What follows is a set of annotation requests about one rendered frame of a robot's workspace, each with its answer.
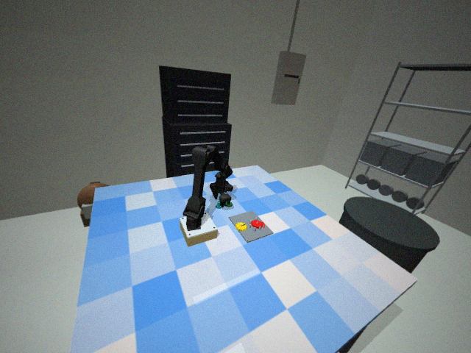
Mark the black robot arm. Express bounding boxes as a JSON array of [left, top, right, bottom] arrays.
[[183, 145, 233, 231]]

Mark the red gear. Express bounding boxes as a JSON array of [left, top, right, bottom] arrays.
[[251, 220, 263, 229]]

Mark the yellow gear with black stripe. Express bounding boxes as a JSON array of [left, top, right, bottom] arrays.
[[235, 222, 247, 231]]

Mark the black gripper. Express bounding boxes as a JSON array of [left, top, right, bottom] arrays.
[[210, 182, 231, 207]]

